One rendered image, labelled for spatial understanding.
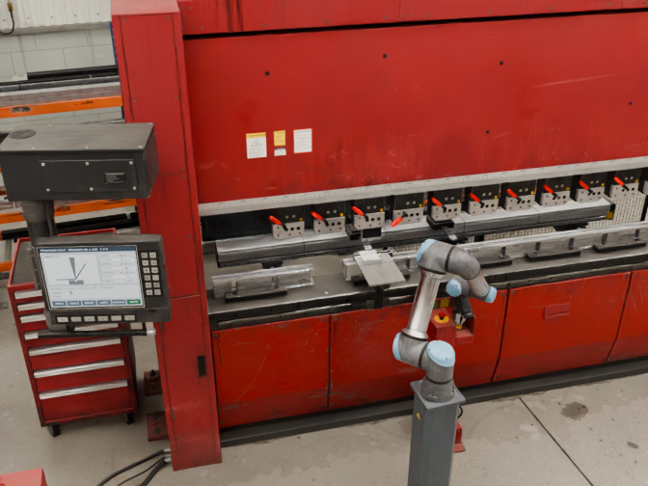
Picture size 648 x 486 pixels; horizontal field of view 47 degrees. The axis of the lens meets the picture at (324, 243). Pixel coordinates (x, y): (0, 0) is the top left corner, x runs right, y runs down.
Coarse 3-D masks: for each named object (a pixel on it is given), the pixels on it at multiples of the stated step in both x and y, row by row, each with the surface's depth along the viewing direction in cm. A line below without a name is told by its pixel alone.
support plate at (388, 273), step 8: (360, 256) 377; (384, 256) 377; (360, 264) 370; (376, 264) 370; (384, 264) 370; (392, 264) 370; (368, 272) 364; (376, 272) 364; (384, 272) 364; (392, 272) 364; (400, 272) 364; (368, 280) 358; (376, 280) 358; (384, 280) 358; (392, 280) 358; (400, 280) 358
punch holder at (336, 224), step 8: (312, 208) 358; (320, 208) 355; (328, 208) 356; (336, 208) 357; (344, 208) 359; (312, 216) 360; (328, 216) 358; (336, 216) 359; (312, 224) 364; (320, 224) 359; (328, 224) 362; (336, 224) 361; (344, 224) 362; (320, 232) 361; (328, 232) 362
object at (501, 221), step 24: (480, 216) 419; (504, 216) 419; (528, 216) 422; (552, 216) 425; (576, 216) 430; (600, 216) 435; (216, 240) 395; (240, 240) 395; (264, 240) 395; (288, 240) 395; (312, 240) 395; (336, 240) 398; (384, 240) 406; (408, 240) 410; (240, 264) 391
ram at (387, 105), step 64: (192, 64) 308; (256, 64) 315; (320, 64) 321; (384, 64) 328; (448, 64) 336; (512, 64) 344; (576, 64) 352; (640, 64) 360; (192, 128) 321; (256, 128) 329; (320, 128) 336; (384, 128) 344; (448, 128) 352; (512, 128) 360; (576, 128) 369; (640, 128) 378; (256, 192) 343; (384, 192) 360
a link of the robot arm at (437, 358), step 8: (432, 344) 313; (440, 344) 313; (448, 344) 314; (424, 352) 312; (432, 352) 309; (440, 352) 309; (448, 352) 310; (424, 360) 312; (432, 360) 309; (440, 360) 307; (448, 360) 308; (424, 368) 314; (432, 368) 311; (440, 368) 309; (448, 368) 310; (432, 376) 313; (440, 376) 311; (448, 376) 312
